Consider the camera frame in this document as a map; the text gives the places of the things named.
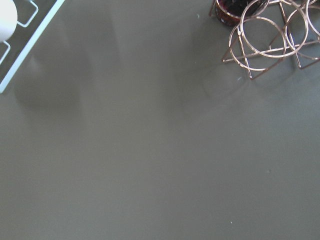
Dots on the front tea bottle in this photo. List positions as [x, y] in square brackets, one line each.
[229, 12]

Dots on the white cup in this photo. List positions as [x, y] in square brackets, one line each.
[8, 19]

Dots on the copper wire bottle rack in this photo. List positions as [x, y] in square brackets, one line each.
[283, 30]

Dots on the white wire cup rack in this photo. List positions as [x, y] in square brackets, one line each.
[33, 17]

